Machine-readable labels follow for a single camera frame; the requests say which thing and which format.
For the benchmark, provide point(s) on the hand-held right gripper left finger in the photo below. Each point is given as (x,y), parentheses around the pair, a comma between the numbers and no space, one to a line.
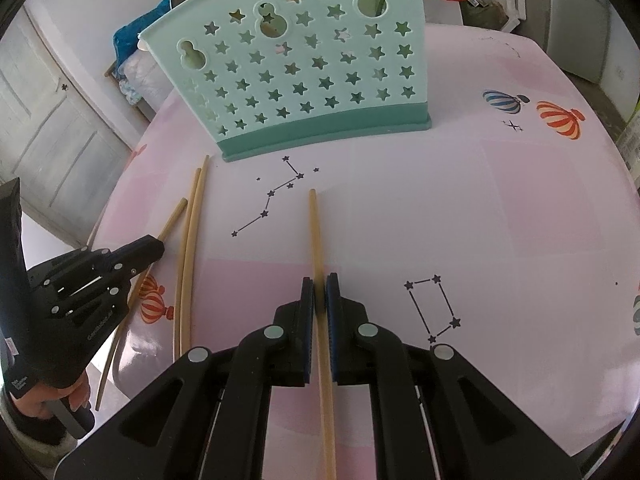
(310,332)

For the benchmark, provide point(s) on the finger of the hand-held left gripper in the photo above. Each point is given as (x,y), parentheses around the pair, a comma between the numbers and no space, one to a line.
(115,252)
(100,295)

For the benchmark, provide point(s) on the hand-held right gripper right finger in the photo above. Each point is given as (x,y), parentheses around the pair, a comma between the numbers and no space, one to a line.
(331,332)

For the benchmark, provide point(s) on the single wooden chopstick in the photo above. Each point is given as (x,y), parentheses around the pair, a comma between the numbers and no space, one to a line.
(196,220)
(172,220)
(186,240)
(316,240)

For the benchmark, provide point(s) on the mint green utensil holder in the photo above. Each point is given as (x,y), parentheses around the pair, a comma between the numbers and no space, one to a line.
(310,125)

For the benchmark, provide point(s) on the person's left forearm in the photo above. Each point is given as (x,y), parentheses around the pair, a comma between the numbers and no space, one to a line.
(30,440)

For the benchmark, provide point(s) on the person's left hand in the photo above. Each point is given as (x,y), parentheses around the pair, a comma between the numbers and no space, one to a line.
(75,396)

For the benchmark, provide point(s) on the white panel door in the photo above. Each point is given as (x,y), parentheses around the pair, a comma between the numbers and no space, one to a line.
(50,125)

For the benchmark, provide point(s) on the pink balloon print tablecloth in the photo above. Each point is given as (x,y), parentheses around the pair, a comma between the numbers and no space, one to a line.
(450,220)

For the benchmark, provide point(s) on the grey bundled bag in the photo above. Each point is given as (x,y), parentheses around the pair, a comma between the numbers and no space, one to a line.
(142,85)

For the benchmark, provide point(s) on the blue plastic bag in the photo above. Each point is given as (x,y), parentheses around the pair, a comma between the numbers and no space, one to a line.
(137,35)

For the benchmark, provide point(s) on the grey cabinet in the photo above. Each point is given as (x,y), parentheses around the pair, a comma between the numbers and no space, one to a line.
(585,20)

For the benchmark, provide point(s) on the white plastic bracket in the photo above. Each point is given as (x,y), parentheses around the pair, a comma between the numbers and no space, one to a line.
(515,7)

